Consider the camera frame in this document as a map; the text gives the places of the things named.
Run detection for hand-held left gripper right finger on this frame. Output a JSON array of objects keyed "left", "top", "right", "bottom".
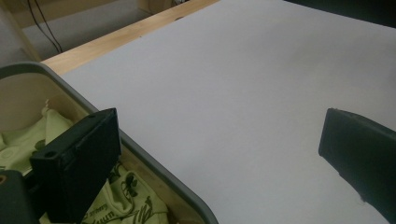
[{"left": 318, "top": 107, "right": 396, "bottom": 224}]

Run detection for grey-rimmed beige basket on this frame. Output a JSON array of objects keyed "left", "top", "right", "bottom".
[{"left": 0, "top": 61, "right": 219, "bottom": 224}]

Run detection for grey table mat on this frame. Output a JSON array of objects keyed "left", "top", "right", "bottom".
[{"left": 61, "top": 0, "right": 396, "bottom": 224}]

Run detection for wooden table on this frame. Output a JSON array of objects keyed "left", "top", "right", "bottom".
[{"left": 41, "top": 0, "right": 220, "bottom": 77}]

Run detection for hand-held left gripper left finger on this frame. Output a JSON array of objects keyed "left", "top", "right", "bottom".
[{"left": 29, "top": 107, "right": 122, "bottom": 224}]

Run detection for light green printed garment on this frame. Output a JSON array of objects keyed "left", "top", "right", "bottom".
[{"left": 0, "top": 106, "right": 171, "bottom": 224}]

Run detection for black cable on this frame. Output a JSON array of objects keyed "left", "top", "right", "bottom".
[{"left": 26, "top": 0, "right": 64, "bottom": 54}]

